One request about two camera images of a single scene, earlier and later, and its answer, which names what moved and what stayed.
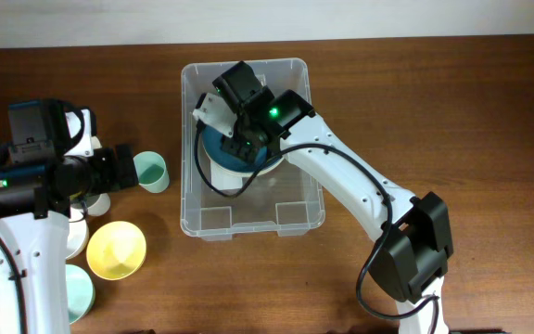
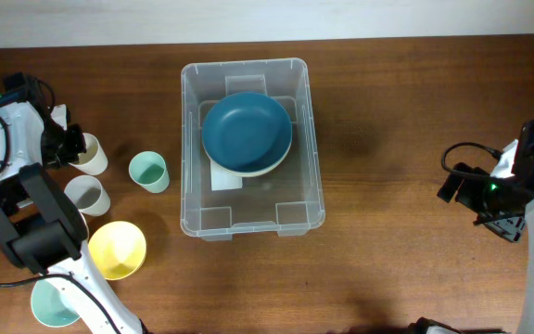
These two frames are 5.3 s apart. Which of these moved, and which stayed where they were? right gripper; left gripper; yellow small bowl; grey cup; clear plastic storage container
Moved: right gripper; left gripper
Stayed: grey cup; yellow small bowl; clear plastic storage container
